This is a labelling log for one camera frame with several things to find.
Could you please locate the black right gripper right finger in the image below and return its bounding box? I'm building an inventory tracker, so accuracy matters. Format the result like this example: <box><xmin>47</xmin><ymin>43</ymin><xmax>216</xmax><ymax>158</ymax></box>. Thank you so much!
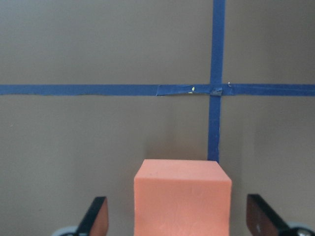
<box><xmin>247</xmin><ymin>194</ymin><xmax>289</xmax><ymax>236</ymax></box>

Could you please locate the orange foam block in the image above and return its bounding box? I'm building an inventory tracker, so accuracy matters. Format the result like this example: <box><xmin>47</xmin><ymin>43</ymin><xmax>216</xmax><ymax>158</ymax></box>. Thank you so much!
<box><xmin>134</xmin><ymin>159</ymin><xmax>232</xmax><ymax>236</ymax></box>

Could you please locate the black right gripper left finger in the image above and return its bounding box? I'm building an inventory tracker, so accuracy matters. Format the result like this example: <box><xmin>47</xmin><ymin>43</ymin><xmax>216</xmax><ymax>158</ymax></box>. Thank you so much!
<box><xmin>76</xmin><ymin>196</ymin><xmax>108</xmax><ymax>236</ymax></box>

